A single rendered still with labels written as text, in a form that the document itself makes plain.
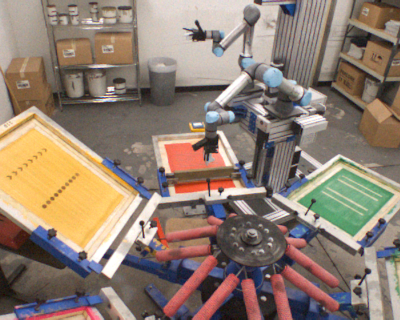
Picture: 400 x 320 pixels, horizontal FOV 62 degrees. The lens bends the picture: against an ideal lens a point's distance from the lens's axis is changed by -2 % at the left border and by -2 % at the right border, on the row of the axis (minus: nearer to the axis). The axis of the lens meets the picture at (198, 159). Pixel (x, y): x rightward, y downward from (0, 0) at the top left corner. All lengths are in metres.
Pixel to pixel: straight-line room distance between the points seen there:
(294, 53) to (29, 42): 4.12
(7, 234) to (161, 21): 4.32
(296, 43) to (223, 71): 3.41
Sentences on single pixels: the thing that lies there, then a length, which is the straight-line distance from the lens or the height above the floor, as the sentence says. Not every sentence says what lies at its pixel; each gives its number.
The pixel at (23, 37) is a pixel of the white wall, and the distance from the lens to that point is 5.81.
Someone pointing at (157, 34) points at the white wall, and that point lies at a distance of 5.66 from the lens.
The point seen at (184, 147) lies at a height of 0.96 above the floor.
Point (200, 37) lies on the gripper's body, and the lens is 3.02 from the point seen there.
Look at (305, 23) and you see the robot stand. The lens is 2.76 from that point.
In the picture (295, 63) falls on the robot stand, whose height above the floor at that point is 1.56.
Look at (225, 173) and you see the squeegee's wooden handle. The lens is 2.33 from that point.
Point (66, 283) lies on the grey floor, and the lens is 3.08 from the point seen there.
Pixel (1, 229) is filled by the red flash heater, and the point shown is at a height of 1.10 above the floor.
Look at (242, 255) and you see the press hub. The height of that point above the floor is 1.31.
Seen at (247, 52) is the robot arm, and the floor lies 1.53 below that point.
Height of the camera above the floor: 2.40
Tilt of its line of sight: 34 degrees down
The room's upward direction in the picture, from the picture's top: 3 degrees clockwise
